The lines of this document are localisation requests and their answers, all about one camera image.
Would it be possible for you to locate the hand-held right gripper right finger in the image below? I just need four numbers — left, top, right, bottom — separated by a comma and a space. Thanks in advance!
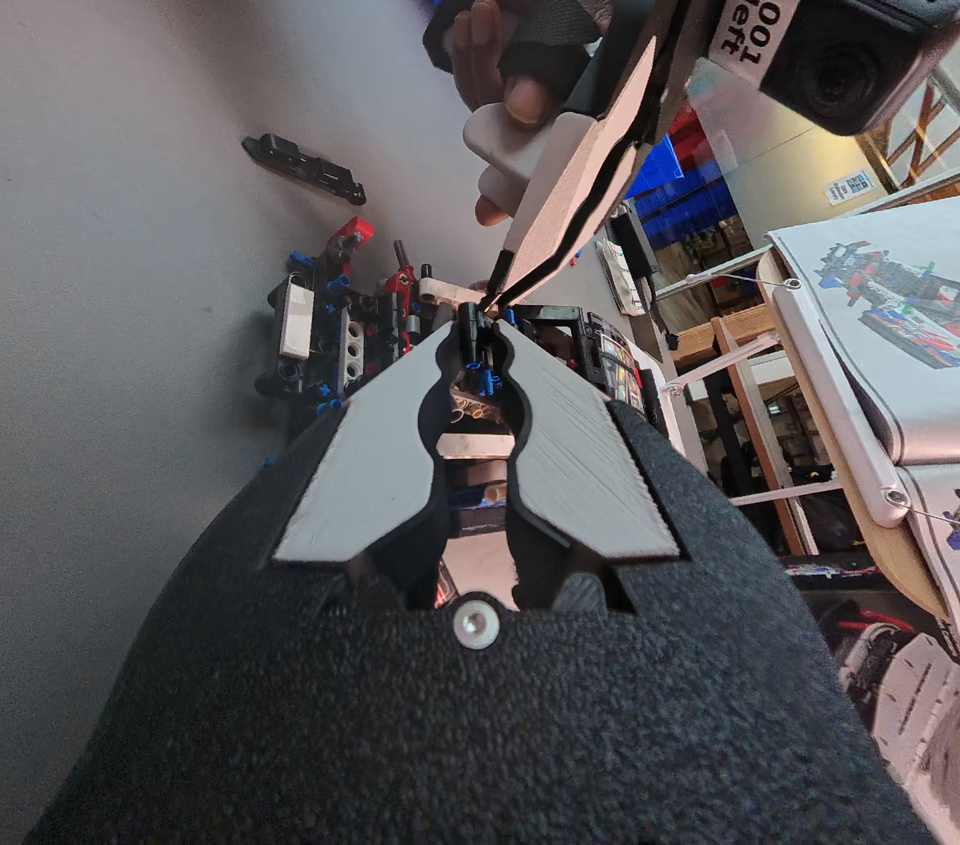
491, 320, 681, 563

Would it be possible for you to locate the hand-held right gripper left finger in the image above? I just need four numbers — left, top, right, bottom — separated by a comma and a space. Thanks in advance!
272, 320, 459, 566

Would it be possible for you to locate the brick-built toy race car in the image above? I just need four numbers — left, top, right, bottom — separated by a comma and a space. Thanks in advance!
255, 218, 665, 437

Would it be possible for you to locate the short black brick connector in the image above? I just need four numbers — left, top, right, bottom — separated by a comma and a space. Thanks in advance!
456, 301, 496, 366

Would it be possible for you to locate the black brick beam with holes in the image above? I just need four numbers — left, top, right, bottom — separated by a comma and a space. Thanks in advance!
241, 134, 367, 207

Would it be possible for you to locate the small wall sign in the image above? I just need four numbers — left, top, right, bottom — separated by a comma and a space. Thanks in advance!
825, 170, 876, 209

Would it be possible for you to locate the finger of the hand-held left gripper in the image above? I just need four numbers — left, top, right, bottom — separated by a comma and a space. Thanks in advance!
480, 35, 663, 312
517, 140, 658, 308

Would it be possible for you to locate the wooden trestle frame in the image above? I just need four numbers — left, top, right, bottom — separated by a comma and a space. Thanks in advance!
660, 303, 822, 556

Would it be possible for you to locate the open instruction booklet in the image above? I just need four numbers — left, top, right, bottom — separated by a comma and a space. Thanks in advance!
766, 194, 960, 561

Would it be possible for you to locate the stack of blue bins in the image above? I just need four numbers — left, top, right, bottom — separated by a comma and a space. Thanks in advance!
626, 131, 742, 248

